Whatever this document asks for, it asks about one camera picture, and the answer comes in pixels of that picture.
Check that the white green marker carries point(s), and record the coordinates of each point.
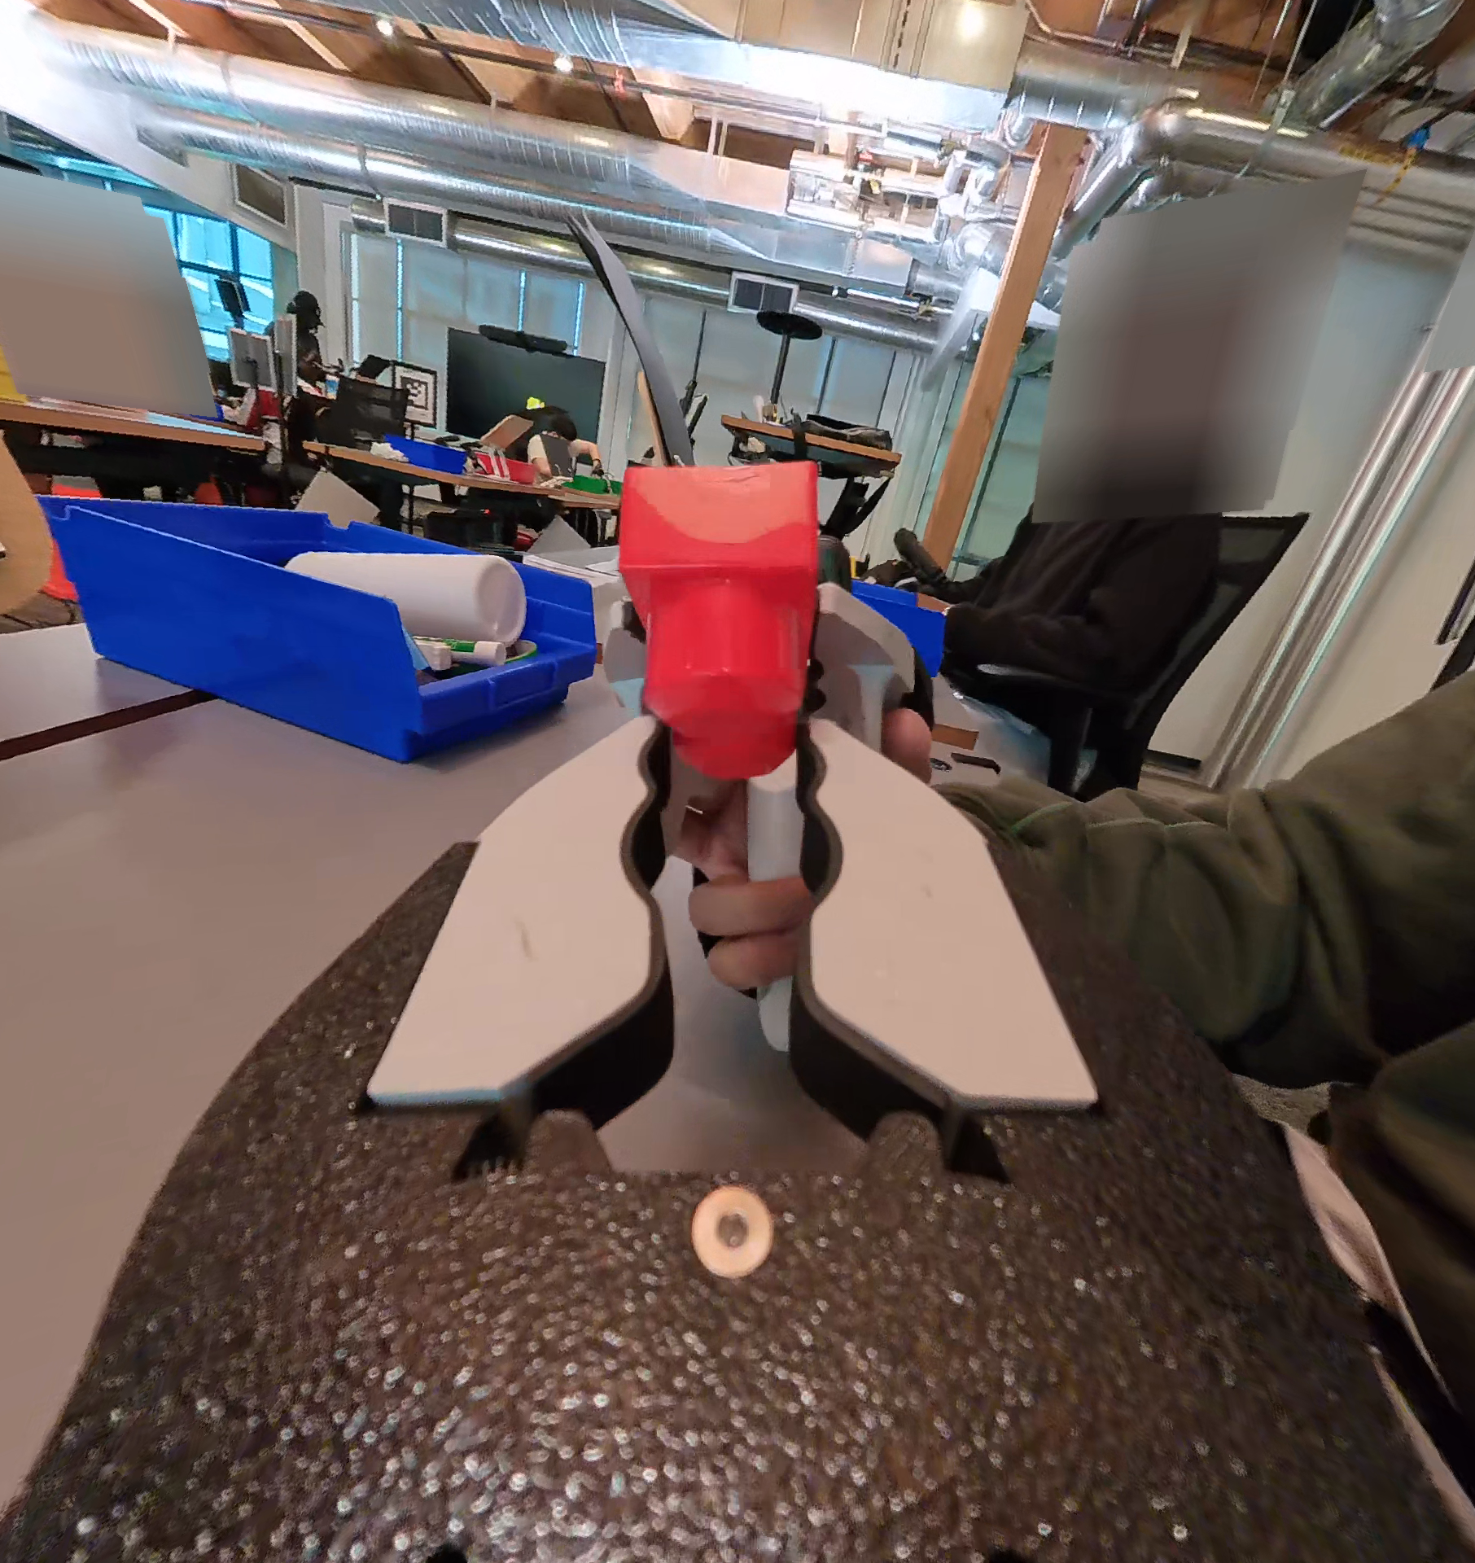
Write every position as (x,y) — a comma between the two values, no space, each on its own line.
(476,652)

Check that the silver ventilation duct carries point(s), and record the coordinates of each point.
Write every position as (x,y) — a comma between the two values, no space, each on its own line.
(446,147)

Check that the blue storage bin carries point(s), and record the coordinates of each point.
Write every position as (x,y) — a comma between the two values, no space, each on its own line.
(262,660)

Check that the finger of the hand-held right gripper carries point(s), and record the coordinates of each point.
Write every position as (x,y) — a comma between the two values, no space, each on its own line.
(867,635)
(623,647)

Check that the red building block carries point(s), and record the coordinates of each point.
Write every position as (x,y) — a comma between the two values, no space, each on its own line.
(721,635)

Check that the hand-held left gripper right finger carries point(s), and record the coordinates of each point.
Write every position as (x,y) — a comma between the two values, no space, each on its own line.
(945,964)

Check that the blue bin with white tag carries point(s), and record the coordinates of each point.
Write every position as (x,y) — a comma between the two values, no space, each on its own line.
(921,622)

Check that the white cylinder roll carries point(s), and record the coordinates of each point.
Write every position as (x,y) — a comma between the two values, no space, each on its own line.
(408,593)

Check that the person's right hand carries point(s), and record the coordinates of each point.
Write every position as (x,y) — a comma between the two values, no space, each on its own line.
(739,915)

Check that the red box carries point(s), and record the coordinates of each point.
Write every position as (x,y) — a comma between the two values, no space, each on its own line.
(506,466)

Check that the framed black white marker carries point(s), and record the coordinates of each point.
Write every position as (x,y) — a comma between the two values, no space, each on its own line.
(418,393)

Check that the black board on white stand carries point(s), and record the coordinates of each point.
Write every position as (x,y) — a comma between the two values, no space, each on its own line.
(672,427)

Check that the small blue bin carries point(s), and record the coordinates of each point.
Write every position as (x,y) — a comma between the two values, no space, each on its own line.
(428,455)

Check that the person's right forearm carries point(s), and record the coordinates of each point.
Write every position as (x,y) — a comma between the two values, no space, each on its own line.
(1238,904)

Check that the large black monitor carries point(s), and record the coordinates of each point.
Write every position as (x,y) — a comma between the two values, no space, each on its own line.
(506,391)

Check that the wooden sign board with paper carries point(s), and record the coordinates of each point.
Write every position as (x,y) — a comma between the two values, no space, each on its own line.
(13,549)

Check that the wooden top standing desk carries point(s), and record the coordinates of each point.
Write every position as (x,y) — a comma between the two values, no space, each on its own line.
(812,440)

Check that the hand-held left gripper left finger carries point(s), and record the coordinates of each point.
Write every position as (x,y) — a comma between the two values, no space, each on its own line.
(530,940)

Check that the grey cardboard sheet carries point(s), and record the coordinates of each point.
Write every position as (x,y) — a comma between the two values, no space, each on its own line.
(341,500)

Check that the wooden pillar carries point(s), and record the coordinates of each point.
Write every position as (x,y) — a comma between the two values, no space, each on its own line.
(994,367)

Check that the black video bar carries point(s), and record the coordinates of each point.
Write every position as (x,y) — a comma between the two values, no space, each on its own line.
(525,339)

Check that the person's torso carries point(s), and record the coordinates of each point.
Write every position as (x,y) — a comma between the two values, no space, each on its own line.
(1447,1160)

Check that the black floor lamp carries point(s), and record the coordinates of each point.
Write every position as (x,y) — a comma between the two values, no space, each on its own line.
(789,328)

